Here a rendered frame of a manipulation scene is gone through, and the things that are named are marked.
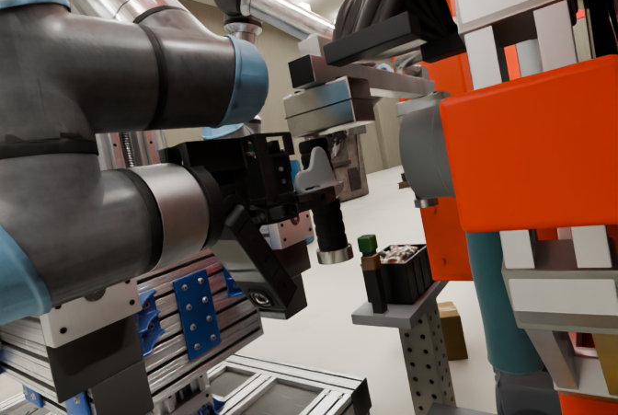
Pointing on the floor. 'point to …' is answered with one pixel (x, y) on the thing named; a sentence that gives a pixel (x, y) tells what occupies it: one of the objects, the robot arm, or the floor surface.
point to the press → (350, 165)
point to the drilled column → (427, 363)
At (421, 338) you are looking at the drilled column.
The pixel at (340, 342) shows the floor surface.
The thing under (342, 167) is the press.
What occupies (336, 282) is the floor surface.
